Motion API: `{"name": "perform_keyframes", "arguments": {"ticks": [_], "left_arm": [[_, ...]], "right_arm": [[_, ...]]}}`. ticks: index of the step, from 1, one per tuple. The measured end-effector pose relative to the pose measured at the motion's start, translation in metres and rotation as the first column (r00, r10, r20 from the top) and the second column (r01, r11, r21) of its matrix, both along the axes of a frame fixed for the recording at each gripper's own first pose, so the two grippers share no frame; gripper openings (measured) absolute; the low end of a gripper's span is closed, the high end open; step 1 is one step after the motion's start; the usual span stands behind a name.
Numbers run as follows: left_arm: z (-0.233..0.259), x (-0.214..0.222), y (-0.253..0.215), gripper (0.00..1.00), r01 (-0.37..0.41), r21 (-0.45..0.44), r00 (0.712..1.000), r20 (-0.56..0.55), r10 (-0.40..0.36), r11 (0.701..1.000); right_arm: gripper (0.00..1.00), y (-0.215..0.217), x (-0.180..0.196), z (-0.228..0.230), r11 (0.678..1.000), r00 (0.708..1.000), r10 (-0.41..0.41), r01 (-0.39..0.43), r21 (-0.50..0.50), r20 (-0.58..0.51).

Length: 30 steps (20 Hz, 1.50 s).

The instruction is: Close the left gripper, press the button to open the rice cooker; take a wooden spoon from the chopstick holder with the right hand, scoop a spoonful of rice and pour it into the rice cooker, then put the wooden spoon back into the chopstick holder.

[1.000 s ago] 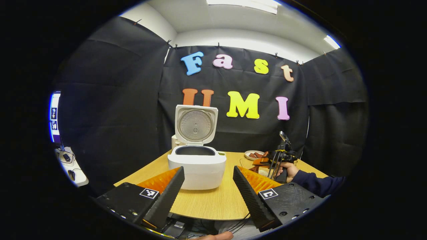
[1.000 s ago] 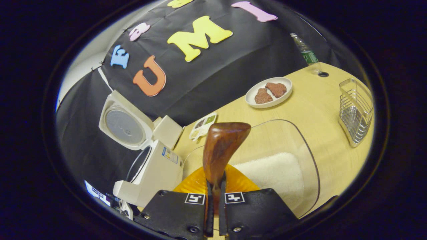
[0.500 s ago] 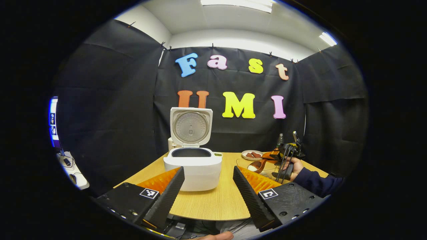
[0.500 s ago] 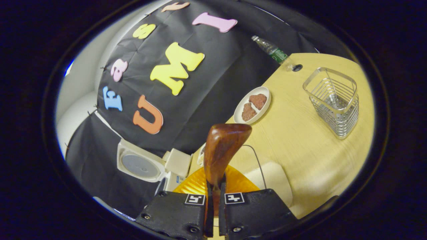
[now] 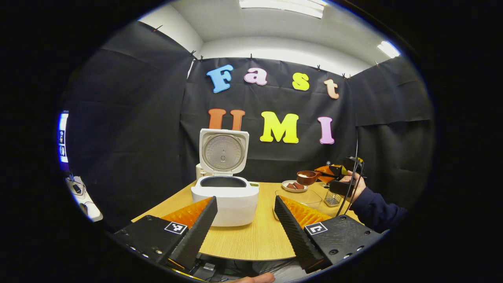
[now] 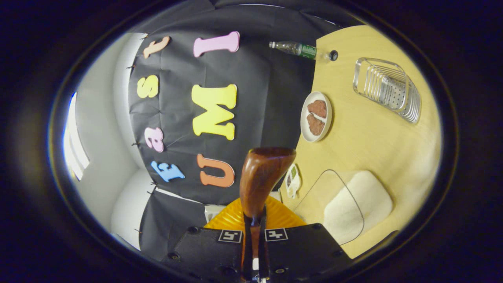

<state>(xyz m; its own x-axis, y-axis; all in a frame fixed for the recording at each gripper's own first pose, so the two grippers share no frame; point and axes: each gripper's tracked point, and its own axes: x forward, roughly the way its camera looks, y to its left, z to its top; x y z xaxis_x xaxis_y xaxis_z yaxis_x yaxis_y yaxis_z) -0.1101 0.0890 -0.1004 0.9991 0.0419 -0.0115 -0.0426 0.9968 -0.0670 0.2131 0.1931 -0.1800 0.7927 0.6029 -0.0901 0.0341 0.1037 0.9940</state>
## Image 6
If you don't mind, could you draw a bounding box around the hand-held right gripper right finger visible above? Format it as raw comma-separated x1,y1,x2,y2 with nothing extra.
258,196,352,282

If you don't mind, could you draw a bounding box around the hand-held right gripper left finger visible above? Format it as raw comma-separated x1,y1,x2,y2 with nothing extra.
161,197,252,282

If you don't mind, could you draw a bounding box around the brown wooden spoon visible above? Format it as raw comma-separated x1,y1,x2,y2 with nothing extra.
240,147,296,272

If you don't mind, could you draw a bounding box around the white rice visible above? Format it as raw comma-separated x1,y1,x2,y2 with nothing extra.
326,173,391,242

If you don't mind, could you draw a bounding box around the metal wire chopstick holder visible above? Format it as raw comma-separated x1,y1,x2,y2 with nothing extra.
353,58,422,124

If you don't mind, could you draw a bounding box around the white divided grain dish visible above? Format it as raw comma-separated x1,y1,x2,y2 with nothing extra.
286,164,301,199

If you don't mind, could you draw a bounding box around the white round plate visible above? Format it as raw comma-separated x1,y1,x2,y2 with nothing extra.
301,92,332,142

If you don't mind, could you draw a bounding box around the brown meat piece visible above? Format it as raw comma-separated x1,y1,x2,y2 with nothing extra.
307,113,326,136
307,100,327,118

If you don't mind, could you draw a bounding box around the black backdrop cloth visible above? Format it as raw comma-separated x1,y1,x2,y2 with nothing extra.
128,0,354,262

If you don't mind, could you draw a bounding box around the long ceiling light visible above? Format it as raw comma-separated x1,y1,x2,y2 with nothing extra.
63,92,90,181

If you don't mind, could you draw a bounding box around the green label water bottle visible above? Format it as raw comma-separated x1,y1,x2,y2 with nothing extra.
269,41,329,61

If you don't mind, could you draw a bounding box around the thin grey power cable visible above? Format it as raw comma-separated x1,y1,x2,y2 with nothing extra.
293,170,365,246

